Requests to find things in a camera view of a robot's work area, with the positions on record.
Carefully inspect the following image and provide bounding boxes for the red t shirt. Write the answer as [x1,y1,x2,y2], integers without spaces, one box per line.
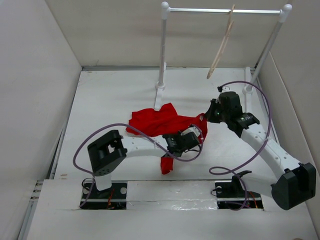
[125,102,209,176]

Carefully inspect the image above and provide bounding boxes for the beige wooden hanger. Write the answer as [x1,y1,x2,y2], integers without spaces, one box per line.
[206,4,236,80]

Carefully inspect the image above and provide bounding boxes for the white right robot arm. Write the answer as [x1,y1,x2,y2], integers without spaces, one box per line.
[205,91,317,210]

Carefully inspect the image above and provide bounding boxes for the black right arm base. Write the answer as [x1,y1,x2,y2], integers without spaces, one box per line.
[210,170,264,211]

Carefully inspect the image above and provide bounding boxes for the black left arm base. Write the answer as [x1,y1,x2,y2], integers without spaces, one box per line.
[79,178,128,210]

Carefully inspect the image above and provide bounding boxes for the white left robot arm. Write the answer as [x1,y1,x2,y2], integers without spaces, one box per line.
[87,126,202,199]

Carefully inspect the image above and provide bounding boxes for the white clothes rack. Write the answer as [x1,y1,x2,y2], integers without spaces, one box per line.
[154,1,293,120]

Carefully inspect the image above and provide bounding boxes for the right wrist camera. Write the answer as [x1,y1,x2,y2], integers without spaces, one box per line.
[217,85,231,93]

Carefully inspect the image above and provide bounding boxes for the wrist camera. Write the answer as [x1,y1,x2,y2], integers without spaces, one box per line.
[217,85,231,93]
[180,124,202,137]

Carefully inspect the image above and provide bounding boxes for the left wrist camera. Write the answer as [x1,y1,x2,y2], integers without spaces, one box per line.
[180,124,202,137]

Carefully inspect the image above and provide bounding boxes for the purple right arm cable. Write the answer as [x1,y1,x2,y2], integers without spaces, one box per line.
[208,80,272,211]

